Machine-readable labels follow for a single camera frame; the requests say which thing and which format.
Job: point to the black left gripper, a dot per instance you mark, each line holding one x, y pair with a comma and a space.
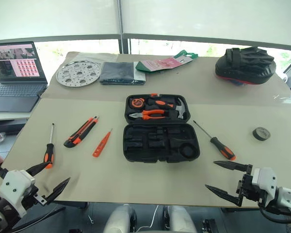
31, 194

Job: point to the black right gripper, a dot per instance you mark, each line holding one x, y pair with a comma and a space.
246, 187

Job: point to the flathead screwdriver silver shaft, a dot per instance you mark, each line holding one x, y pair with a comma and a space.
49, 151

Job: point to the Phillips screwdriver black shaft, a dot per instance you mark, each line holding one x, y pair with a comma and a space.
220, 146

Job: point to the orange black utility knife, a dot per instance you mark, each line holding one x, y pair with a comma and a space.
80, 133

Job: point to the black electrical tape roll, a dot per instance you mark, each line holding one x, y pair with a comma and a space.
261, 134

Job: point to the orange voltage tester pen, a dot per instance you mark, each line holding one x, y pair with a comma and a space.
100, 145

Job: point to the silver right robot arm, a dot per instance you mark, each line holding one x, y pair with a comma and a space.
288, 196

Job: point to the black tool case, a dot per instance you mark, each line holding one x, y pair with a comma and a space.
160, 156

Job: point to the small black device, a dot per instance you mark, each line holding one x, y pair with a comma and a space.
210, 226

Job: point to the silver right robot leg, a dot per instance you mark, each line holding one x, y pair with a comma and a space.
180, 219

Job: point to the dark grey laptop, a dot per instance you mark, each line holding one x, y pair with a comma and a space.
17, 92

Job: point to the perforated round steel tray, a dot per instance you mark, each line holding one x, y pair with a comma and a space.
78, 74

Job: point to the white cup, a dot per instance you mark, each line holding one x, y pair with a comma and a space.
284, 77

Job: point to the black boxing focus pad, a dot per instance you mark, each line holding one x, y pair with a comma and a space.
245, 65

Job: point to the orange black tape measure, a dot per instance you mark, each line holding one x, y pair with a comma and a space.
137, 102

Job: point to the packaged dark folded cloth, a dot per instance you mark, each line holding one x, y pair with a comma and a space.
116, 72

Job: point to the green pink tote bag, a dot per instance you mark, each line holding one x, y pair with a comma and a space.
160, 64

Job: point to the white roller blind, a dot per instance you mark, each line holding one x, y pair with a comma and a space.
208, 17
53, 17

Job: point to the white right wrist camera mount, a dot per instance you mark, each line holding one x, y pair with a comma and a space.
264, 177

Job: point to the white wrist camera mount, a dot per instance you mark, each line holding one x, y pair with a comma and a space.
264, 177
12, 184

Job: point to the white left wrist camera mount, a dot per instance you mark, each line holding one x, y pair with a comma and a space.
12, 184

